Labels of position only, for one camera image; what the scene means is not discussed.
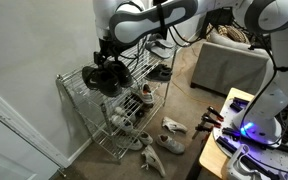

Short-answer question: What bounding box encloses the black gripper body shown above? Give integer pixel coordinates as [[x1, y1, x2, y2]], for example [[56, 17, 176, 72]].
[[98, 37, 122, 58]]

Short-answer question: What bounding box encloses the black Nike sneaker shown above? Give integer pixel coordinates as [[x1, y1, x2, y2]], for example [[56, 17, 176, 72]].
[[103, 59, 134, 89], [81, 65, 123, 98]]

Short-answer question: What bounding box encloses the black shoe with white stripes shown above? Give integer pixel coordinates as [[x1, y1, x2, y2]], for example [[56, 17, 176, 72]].
[[123, 94, 146, 118]]

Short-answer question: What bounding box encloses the tan grey sneaker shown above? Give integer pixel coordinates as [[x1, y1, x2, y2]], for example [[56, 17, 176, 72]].
[[130, 83, 156, 105]]

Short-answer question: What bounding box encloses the dark grey slip-on shoe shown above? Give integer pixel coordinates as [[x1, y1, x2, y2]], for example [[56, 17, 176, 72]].
[[150, 63, 174, 76], [145, 68, 173, 83]]

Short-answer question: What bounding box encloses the small white sneaker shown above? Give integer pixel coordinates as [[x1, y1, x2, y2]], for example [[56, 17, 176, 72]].
[[113, 106, 137, 123], [110, 114, 134, 133]]

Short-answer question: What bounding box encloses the brown black shoe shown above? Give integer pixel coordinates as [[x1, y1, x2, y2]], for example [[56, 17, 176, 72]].
[[137, 99, 154, 114]]

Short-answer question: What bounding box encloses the white Nike sneaker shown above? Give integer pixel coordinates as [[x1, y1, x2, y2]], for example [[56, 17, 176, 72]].
[[161, 116, 189, 135], [140, 144, 167, 178]]

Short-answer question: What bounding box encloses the white baseboard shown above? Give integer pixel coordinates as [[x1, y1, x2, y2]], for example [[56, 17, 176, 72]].
[[66, 137, 96, 165]]

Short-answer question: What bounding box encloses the grey sneaker orange insole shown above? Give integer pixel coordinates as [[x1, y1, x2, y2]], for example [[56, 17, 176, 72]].
[[155, 133, 186, 155]]

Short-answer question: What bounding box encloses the black orange bar clamp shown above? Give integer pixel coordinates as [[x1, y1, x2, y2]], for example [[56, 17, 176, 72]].
[[192, 123, 216, 140], [206, 105, 225, 122], [200, 113, 222, 129]]

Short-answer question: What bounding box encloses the grey sofa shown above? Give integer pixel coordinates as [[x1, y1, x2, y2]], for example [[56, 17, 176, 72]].
[[190, 31, 272, 98]]

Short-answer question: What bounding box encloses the patterned brown cushion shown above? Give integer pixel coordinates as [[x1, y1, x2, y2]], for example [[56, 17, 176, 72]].
[[205, 23, 252, 46]]

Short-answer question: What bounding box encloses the round grey mounting plate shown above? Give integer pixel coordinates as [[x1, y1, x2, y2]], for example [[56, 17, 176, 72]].
[[213, 96, 288, 180]]

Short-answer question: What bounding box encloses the white plastic device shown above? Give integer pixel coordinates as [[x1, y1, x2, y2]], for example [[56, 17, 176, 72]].
[[225, 144, 252, 180]]

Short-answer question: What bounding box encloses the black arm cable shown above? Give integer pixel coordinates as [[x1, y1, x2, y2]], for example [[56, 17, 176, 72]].
[[118, 3, 288, 134]]

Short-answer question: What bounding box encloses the chrome wire shoe rack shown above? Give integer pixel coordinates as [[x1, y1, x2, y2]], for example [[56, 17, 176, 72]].
[[55, 31, 180, 164]]

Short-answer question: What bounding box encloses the grey slide sandal black strap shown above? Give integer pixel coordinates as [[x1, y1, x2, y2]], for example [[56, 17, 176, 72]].
[[145, 40, 173, 60], [154, 33, 176, 50]]

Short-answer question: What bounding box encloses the yellow extension cable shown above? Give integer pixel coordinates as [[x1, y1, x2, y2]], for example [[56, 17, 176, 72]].
[[169, 46, 226, 106]]

